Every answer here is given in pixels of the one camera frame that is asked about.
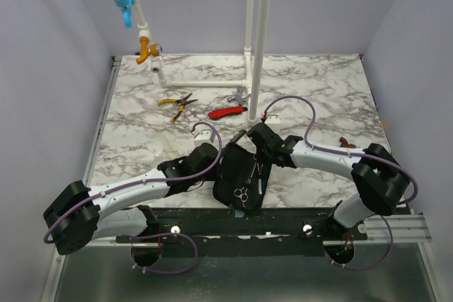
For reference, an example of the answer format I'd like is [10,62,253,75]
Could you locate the silver thinning scissors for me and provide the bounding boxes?
[255,163,263,195]

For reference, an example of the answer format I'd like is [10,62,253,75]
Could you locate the black fabric tool case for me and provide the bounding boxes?
[212,144,272,216]

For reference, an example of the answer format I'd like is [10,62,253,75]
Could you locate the silver hair scissors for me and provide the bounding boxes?
[234,163,258,205]

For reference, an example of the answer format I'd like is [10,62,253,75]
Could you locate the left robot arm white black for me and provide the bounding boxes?
[43,143,220,255]

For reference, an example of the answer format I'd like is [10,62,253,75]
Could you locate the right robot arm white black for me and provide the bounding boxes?
[247,122,410,240]

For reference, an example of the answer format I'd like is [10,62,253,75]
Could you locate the black hair comb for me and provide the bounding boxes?
[229,129,247,144]

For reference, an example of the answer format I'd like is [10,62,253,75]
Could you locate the red utility knife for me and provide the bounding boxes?
[207,105,248,120]

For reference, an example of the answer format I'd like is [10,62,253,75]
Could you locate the brown faucet tap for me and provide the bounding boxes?
[339,137,357,149]

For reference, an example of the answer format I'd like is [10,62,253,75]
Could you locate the orange faucet tap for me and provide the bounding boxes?
[136,37,162,64]

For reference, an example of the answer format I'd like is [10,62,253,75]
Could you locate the blue faucet tap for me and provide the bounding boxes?
[114,0,135,28]

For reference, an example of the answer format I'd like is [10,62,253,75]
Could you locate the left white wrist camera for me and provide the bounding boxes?
[193,128,216,147]

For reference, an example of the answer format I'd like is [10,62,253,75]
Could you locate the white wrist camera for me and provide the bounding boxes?
[263,114,281,133]
[193,128,216,147]

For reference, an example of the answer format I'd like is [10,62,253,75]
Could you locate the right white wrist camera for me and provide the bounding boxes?
[263,114,281,133]

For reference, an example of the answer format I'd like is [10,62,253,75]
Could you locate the yellow handled pliers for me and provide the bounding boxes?
[158,93,197,122]

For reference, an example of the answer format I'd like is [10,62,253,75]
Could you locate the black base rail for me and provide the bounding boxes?
[70,206,358,257]

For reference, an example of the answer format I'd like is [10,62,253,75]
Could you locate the white PVC pipe frame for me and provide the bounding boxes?
[132,0,271,124]

